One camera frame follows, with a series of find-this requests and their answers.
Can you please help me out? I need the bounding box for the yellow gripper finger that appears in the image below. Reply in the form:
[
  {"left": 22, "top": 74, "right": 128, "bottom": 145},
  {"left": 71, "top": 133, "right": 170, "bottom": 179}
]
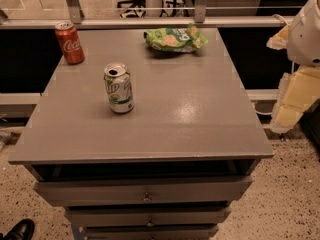
[
  {"left": 266, "top": 25, "right": 289, "bottom": 50},
  {"left": 270, "top": 66, "right": 320, "bottom": 134}
]

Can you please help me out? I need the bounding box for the green white 7up can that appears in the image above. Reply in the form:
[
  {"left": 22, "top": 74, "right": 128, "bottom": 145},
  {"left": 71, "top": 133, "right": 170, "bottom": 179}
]
[{"left": 104, "top": 62, "right": 134, "bottom": 113}]

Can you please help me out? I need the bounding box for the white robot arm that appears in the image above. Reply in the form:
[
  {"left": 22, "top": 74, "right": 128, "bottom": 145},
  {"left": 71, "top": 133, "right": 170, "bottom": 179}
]
[{"left": 266, "top": 0, "right": 320, "bottom": 134}]

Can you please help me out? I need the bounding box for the red coca-cola can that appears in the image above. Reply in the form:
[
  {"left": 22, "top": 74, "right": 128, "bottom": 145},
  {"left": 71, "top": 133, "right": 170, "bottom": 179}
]
[{"left": 55, "top": 22, "right": 85, "bottom": 65}]

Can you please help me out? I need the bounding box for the green chip bag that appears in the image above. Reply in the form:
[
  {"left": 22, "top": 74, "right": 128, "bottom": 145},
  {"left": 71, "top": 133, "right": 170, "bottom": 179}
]
[{"left": 144, "top": 23, "right": 208, "bottom": 53}]

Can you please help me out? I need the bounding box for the grey drawer cabinet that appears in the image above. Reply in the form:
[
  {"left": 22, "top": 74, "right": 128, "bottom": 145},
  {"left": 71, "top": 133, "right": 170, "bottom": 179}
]
[{"left": 8, "top": 27, "right": 275, "bottom": 240}]

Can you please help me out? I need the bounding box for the middle grey drawer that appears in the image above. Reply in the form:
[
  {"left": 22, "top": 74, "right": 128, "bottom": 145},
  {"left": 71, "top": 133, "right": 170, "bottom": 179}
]
[{"left": 65, "top": 206, "right": 231, "bottom": 227}]

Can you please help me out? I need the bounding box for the grey drawer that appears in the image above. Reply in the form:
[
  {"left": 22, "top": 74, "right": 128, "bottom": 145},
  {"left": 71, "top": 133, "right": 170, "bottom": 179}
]
[
  {"left": 65, "top": 206, "right": 231, "bottom": 227},
  {"left": 34, "top": 176, "right": 252, "bottom": 207},
  {"left": 85, "top": 224, "right": 218, "bottom": 240}
]

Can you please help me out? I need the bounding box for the bottom grey drawer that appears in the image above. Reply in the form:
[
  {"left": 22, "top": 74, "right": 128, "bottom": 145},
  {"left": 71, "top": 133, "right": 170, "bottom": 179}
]
[{"left": 85, "top": 224, "right": 218, "bottom": 240}]

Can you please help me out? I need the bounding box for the grey metal railing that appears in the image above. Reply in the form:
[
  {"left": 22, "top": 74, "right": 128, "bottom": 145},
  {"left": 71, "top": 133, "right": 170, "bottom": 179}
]
[{"left": 0, "top": 0, "right": 293, "bottom": 29}]

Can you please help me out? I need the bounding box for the top grey drawer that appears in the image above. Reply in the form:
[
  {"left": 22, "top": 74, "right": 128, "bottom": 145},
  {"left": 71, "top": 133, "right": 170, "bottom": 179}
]
[{"left": 34, "top": 176, "right": 252, "bottom": 207}]

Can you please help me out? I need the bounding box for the black leather shoe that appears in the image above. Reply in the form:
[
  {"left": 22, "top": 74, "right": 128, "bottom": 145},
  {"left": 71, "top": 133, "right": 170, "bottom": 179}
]
[{"left": 0, "top": 219, "right": 35, "bottom": 240}]

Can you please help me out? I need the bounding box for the white cable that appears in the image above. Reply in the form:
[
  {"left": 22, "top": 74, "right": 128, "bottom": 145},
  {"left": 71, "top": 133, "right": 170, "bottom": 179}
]
[{"left": 271, "top": 13, "right": 290, "bottom": 27}]

